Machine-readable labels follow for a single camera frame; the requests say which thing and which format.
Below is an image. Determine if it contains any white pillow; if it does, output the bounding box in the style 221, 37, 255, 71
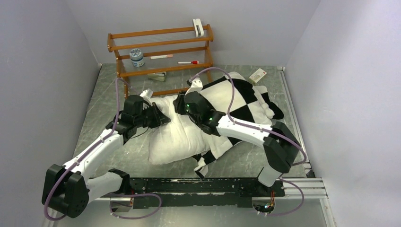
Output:
148, 95, 210, 165

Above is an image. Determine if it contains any black white checkered pillowcase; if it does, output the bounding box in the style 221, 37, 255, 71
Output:
184, 71, 284, 178

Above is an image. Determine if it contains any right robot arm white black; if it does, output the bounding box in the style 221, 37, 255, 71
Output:
173, 91, 301, 187

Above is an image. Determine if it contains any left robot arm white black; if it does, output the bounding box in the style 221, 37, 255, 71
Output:
42, 95, 171, 221

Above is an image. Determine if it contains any white marker red cap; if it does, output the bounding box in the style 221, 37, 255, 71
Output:
177, 61, 199, 65

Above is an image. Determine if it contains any green white stapler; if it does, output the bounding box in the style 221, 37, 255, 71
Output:
148, 72, 166, 82

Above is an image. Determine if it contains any white marker pink cap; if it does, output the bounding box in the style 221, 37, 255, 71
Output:
150, 54, 173, 60

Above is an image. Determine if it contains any small white green box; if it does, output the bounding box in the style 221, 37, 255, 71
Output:
248, 68, 267, 85

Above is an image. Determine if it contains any wooden shelf rack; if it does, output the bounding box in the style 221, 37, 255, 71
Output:
107, 24, 214, 82

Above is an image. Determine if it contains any blue white round jar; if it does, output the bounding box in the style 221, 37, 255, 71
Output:
129, 48, 145, 67

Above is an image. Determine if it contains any white clip on rack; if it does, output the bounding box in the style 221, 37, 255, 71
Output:
192, 18, 204, 37

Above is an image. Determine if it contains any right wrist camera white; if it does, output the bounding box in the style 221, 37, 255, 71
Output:
185, 78, 203, 95

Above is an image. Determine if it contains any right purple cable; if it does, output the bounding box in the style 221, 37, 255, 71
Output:
188, 67, 308, 166

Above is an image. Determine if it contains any purple cable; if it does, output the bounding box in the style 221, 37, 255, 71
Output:
43, 77, 132, 222
188, 67, 308, 166

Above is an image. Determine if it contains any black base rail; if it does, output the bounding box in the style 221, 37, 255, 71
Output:
129, 177, 285, 208

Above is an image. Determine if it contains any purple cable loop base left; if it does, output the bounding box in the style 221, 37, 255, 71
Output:
109, 193, 163, 220

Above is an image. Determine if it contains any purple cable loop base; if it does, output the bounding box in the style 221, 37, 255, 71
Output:
109, 193, 163, 220
253, 177, 305, 217

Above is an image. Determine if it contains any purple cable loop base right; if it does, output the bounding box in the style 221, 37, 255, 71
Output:
253, 177, 305, 217

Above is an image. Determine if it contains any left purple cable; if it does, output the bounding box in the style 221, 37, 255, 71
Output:
43, 77, 132, 222

